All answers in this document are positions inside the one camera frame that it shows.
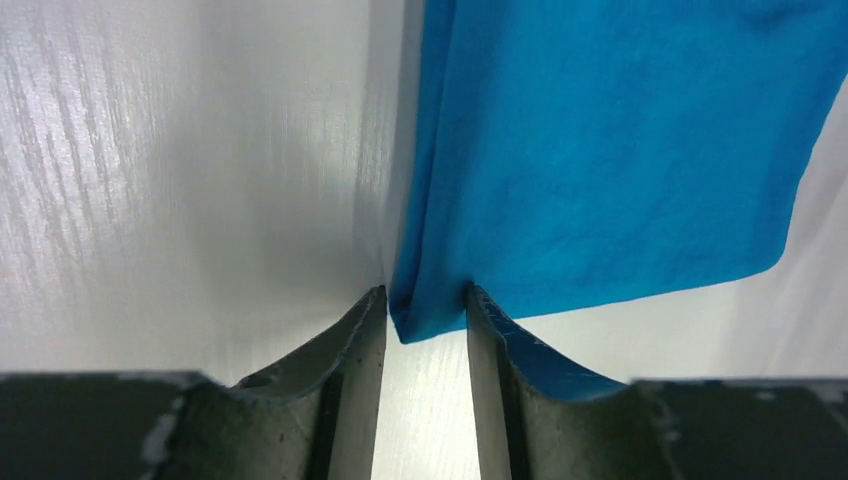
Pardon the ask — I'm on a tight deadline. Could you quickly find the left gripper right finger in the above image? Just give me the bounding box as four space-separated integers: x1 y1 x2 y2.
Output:
465 284 847 479

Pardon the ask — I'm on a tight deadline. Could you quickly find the bright blue t shirt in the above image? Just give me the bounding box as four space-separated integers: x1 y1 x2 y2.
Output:
390 1 847 343

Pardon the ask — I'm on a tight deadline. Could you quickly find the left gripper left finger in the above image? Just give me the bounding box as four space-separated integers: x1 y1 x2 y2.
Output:
1 287 387 479

